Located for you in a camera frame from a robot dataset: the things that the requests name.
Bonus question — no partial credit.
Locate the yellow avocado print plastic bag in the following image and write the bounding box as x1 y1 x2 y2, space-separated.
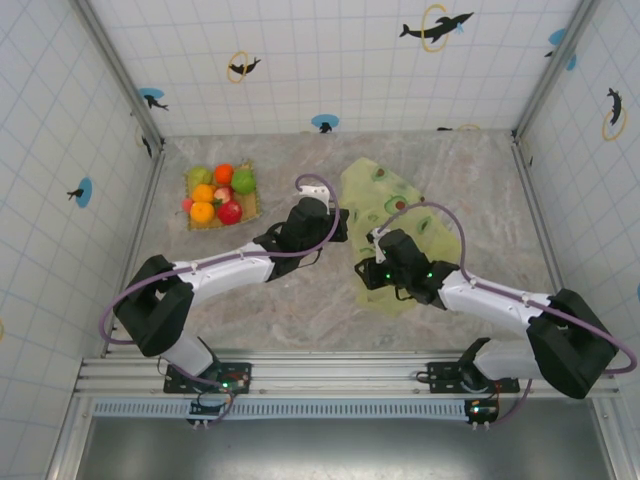
339 157 464 317

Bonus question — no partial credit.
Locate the red apple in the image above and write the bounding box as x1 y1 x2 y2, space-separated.
216 201 244 226

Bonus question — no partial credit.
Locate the green apple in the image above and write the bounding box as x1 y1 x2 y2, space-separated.
230 168 258 195

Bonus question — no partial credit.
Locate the woven straw mat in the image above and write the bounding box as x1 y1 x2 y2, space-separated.
183 158 265 233

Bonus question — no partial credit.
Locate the grey metal panel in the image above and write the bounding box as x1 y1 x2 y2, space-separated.
74 414 616 480

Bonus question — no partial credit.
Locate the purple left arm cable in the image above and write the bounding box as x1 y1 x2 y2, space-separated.
102 173 342 426

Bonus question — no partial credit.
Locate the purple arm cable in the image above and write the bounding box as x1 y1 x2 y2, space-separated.
102 173 342 426
374 201 639 426

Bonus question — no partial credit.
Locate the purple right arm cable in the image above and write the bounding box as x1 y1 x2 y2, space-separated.
374 201 639 426

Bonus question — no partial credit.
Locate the aluminium mounting rail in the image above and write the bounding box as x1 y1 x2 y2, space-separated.
73 349 624 400

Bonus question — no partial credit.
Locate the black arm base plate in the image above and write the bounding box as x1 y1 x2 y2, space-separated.
427 360 521 395
163 362 253 396

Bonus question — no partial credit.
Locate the white slotted cable duct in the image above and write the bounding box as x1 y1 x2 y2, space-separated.
92 399 474 419

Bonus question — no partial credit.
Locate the aluminium table side rail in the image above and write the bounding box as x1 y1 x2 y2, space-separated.
102 144 169 357
512 132 589 357

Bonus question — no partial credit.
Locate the aluminium frame post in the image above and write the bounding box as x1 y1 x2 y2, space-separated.
512 0 604 141
69 0 166 151

